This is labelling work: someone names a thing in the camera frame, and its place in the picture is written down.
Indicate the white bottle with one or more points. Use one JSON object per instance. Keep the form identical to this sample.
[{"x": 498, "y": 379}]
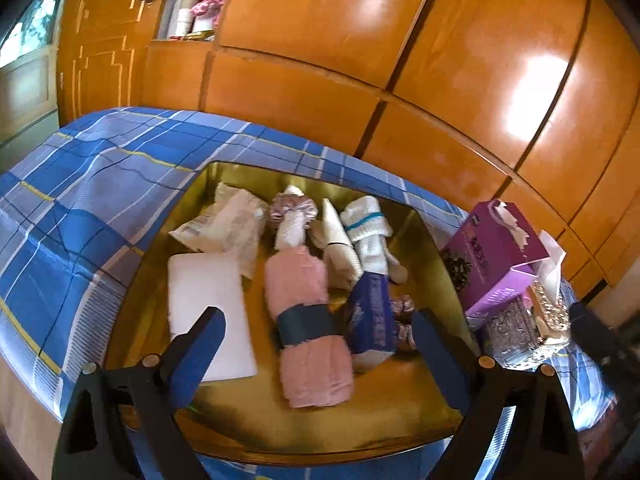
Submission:
[{"x": 184, "y": 15}]

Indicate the wooden wardrobe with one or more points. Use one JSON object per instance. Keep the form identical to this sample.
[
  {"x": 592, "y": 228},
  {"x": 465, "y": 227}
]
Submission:
[{"x": 350, "y": 35}]

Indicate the satin scrunchie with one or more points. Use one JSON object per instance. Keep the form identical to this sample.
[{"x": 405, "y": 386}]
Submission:
[{"x": 280, "y": 210}]

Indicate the cream woven cloth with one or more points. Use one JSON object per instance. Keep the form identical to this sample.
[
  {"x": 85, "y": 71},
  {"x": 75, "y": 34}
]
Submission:
[{"x": 335, "y": 240}]

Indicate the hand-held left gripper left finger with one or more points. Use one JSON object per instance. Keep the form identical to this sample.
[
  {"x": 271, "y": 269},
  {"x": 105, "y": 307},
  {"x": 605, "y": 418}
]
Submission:
[{"x": 195, "y": 360}]

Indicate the wooden door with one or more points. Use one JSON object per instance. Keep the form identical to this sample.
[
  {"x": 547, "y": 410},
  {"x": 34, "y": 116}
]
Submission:
[{"x": 100, "y": 35}]

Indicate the white foam pad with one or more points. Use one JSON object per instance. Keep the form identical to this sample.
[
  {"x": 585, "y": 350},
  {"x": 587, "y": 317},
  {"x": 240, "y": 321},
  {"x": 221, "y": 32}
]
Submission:
[{"x": 210, "y": 285}]

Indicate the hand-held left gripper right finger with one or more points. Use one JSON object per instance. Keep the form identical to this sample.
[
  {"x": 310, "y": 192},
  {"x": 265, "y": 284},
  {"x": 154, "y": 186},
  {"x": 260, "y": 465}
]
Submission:
[{"x": 440, "y": 360}]

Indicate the gold tray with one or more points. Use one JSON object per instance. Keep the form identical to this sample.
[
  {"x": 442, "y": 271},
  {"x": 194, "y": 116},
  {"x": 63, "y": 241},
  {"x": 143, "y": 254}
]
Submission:
[{"x": 240, "y": 410}]

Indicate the white knitted sock teal band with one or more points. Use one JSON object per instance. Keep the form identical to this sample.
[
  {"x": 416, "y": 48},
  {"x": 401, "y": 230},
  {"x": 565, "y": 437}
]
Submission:
[{"x": 372, "y": 250}]

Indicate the silver embossed box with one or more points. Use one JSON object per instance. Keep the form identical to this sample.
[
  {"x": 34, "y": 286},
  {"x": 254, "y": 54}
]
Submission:
[{"x": 510, "y": 335}]

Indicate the clear plastic packet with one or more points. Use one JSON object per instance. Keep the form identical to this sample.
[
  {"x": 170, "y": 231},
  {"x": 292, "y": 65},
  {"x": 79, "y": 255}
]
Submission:
[{"x": 225, "y": 225}]

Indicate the purple tissue box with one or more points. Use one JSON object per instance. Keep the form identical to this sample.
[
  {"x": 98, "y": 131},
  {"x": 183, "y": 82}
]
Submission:
[{"x": 485, "y": 260}]

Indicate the window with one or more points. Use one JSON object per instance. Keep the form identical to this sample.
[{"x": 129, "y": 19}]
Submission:
[{"x": 35, "y": 25}]

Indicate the blue plaid bedsheet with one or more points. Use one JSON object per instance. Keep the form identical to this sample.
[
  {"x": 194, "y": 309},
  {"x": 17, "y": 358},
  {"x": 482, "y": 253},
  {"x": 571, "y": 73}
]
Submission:
[{"x": 75, "y": 200}]

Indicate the small red patterned sock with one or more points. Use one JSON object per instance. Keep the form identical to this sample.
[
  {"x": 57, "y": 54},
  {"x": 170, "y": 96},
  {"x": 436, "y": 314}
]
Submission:
[{"x": 402, "y": 310}]

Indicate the pink towel with dark band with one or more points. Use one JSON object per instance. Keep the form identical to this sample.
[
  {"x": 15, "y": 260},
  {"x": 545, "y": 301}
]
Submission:
[{"x": 310, "y": 380}]

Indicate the white cloth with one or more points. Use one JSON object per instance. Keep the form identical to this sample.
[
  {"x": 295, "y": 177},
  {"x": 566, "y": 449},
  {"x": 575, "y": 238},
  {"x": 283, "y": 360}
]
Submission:
[{"x": 292, "y": 235}]

